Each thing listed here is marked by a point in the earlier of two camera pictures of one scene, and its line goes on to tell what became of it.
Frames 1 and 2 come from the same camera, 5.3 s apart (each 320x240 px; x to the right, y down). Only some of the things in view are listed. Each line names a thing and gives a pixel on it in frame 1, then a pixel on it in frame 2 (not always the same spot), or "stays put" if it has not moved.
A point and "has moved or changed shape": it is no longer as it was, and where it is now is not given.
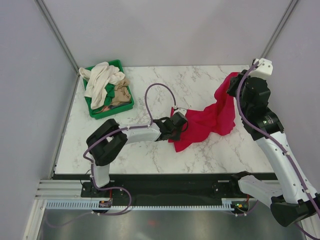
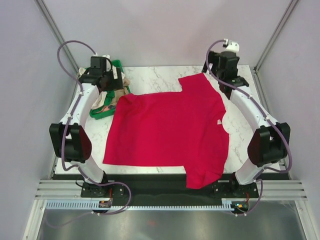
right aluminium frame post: [279, 29] stays put
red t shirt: [219, 119] has moved or changed shape
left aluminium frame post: [58, 36] stays put
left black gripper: [177, 137] to [115, 83]
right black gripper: [234, 81] to [213, 59]
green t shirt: [110, 88] stays put
